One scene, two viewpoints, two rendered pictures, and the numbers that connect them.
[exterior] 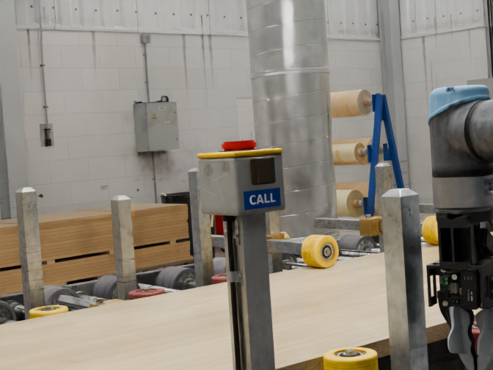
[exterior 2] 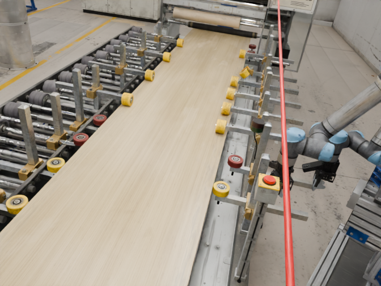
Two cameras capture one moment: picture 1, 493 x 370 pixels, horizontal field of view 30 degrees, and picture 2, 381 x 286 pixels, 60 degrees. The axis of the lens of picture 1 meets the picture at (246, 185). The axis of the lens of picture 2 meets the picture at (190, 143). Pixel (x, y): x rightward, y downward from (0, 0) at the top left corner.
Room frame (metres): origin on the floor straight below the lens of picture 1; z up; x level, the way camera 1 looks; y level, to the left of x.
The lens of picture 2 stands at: (0.60, 0.80, 1.89)
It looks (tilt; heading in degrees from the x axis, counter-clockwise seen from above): 33 degrees down; 317
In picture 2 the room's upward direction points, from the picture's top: 8 degrees clockwise
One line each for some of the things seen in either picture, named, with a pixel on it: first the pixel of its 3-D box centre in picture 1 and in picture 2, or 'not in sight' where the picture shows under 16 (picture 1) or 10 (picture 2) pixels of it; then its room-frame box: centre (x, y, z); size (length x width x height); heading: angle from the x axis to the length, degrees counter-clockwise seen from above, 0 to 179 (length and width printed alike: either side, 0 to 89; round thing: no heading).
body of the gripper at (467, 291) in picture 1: (465, 258); (282, 174); (1.14, -0.27, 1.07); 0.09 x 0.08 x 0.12; 148
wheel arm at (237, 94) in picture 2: not in sight; (265, 99); (1.83, -1.02, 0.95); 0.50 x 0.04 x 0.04; 38
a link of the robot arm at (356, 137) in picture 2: not in sight; (353, 141); (1.08, -0.73, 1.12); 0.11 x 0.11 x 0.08; 77
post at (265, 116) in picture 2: not in sight; (257, 148); (1.51, -0.59, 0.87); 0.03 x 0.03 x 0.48; 38
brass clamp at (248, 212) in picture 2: not in sight; (250, 206); (1.21, -0.22, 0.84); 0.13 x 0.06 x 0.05; 128
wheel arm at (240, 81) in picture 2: not in sight; (265, 86); (1.99, -1.22, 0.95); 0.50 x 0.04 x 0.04; 38
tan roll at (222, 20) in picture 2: not in sight; (223, 20); (3.40, -2.11, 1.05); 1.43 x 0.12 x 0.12; 38
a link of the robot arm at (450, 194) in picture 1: (466, 194); (287, 158); (1.14, -0.27, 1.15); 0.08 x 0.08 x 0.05
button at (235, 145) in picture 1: (239, 148); (269, 180); (1.04, 0.01, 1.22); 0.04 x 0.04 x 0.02
